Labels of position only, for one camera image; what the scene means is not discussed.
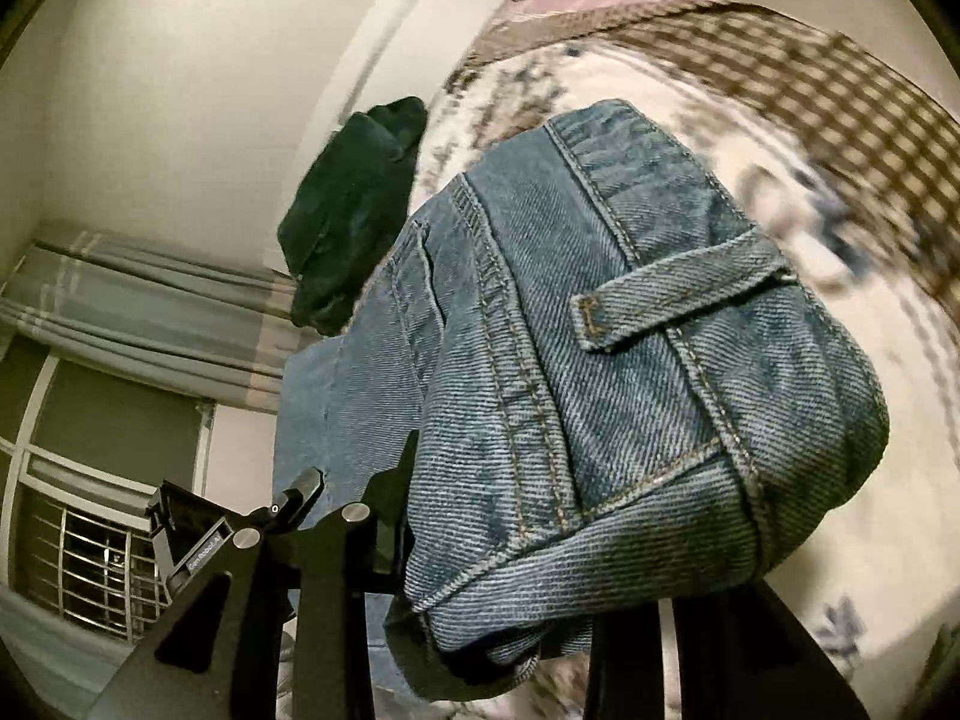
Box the brown checkered blanket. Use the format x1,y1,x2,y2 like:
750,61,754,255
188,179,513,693
465,0,960,293

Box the blue denim jeans pants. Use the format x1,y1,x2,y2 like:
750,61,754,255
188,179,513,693
274,99,891,702

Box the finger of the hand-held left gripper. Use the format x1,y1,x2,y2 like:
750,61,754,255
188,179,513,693
266,467,325,533

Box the dark green blanket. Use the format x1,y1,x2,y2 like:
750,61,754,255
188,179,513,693
276,96,430,335

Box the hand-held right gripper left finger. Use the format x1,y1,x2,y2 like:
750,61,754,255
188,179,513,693
97,431,421,720

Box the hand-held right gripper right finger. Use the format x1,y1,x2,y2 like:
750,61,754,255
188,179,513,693
585,581,871,720

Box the floral bedsheet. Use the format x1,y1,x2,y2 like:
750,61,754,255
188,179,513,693
409,37,960,720

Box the grey-green striped curtain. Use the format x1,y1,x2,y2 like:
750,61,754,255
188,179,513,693
0,592,151,720
0,236,301,413

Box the window with metal grille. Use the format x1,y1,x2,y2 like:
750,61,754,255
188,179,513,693
0,330,218,646

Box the pink sheet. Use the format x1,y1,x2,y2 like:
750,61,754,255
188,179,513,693
502,0,676,23

